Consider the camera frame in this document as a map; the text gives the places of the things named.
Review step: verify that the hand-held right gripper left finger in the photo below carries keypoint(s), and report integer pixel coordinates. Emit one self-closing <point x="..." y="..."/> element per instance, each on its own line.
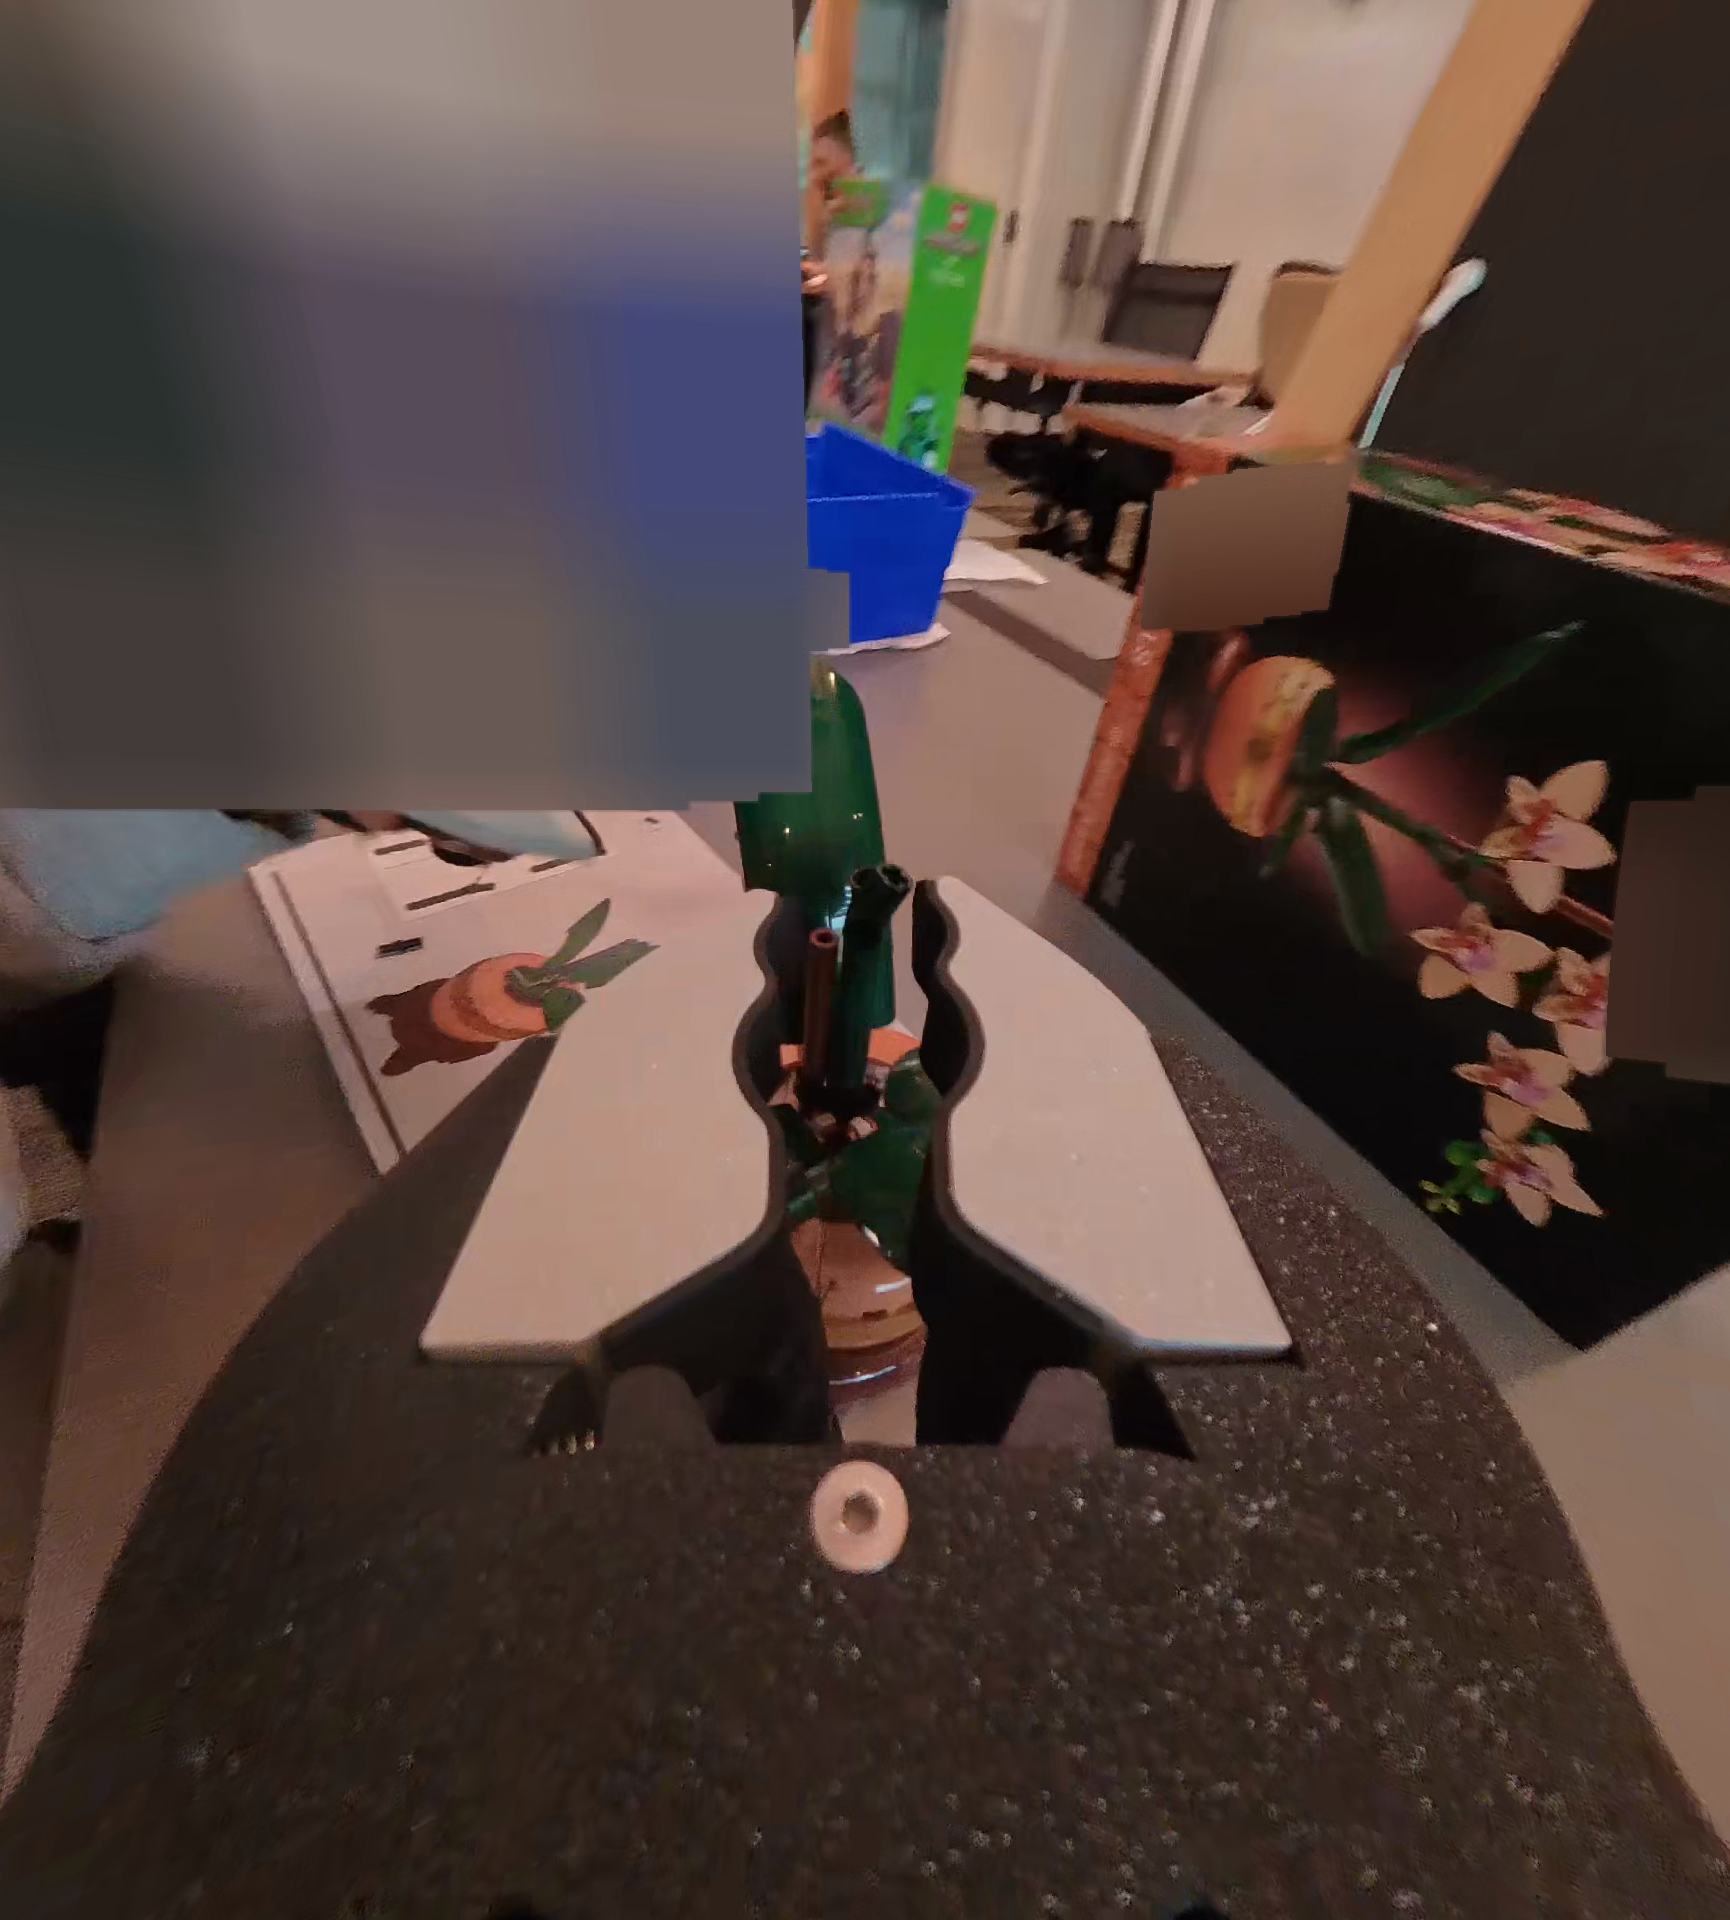
<point x="625" y="1140"/>

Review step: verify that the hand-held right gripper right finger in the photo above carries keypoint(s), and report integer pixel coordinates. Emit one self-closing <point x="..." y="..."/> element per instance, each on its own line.
<point x="1091" y="1154"/>

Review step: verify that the toy brick orchid plant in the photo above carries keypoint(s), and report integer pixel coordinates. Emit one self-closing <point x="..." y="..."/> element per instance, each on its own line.
<point x="823" y="780"/>

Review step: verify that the grey desk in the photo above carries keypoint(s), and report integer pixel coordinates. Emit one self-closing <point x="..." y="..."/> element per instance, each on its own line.
<point x="204" y="1200"/>

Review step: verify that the black flower toy set box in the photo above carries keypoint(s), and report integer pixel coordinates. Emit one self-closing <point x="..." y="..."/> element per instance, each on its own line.
<point x="1404" y="1124"/>

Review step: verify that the white instruction booklet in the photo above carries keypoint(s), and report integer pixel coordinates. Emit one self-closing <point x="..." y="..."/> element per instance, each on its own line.
<point x="354" y="930"/>

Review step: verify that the white paper sheet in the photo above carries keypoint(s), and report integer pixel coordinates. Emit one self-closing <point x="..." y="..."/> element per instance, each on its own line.
<point x="993" y="567"/>

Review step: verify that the blue plastic bin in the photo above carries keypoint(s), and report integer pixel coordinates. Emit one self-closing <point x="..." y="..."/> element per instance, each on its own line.
<point x="895" y="540"/>

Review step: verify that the wooden office table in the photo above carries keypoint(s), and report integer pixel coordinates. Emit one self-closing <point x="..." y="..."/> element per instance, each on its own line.
<point x="1104" y="361"/>

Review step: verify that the black office chair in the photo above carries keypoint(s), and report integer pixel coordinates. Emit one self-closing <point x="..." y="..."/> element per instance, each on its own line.
<point x="1164" y="309"/>

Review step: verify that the green toy set box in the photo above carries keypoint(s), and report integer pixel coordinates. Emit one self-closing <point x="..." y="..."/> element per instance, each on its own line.
<point x="941" y="300"/>

